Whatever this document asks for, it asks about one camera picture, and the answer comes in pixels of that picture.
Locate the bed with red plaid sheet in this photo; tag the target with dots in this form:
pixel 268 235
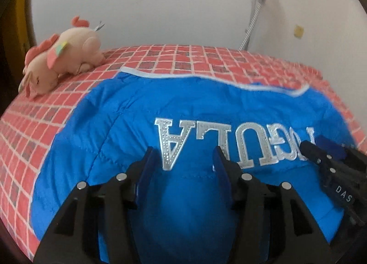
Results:
pixel 43 115

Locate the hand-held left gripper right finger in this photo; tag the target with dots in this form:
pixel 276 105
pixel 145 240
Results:
pixel 222 172

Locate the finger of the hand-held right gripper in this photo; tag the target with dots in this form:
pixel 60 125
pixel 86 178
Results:
pixel 318 155
pixel 329 144

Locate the blue puffer jacket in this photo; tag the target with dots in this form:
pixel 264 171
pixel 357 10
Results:
pixel 186 100

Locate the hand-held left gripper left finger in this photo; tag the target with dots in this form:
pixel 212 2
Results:
pixel 144 175

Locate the yellow wall socket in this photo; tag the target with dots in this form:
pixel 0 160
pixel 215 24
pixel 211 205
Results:
pixel 298 31

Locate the pink plush toy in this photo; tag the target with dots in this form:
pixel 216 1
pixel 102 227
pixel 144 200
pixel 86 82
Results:
pixel 71 49

